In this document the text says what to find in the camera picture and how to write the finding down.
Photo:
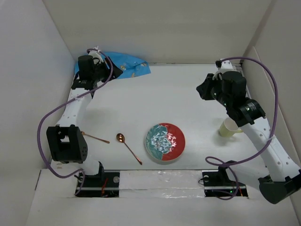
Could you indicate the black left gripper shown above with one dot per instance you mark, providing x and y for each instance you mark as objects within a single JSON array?
[{"x": 107, "y": 65}]

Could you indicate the blue patterned cloth napkin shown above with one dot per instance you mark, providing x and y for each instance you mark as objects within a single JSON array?
[{"x": 129, "y": 66}]

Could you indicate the pale yellow paper cup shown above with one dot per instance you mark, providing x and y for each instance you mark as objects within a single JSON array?
[{"x": 228, "y": 128}]

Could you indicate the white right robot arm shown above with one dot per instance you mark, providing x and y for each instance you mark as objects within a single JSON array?
[{"x": 271, "y": 170}]

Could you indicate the copper fork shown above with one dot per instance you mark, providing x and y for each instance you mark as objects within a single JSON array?
[{"x": 99, "y": 139}]

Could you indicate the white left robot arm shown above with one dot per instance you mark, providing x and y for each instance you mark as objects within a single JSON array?
[{"x": 66, "y": 141}]

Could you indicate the copper spoon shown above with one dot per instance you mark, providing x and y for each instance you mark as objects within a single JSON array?
[{"x": 120, "y": 137}]

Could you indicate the red and teal plate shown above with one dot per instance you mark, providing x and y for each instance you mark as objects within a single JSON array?
[{"x": 165, "y": 142}]

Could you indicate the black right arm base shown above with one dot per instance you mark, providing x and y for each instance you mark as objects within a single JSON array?
[{"x": 217, "y": 184}]

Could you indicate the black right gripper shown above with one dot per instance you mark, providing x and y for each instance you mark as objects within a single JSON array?
[{"x": 203, "y": 88}]

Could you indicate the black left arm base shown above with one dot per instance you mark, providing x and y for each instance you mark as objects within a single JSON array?
[{"x": 96, "y": 186}]

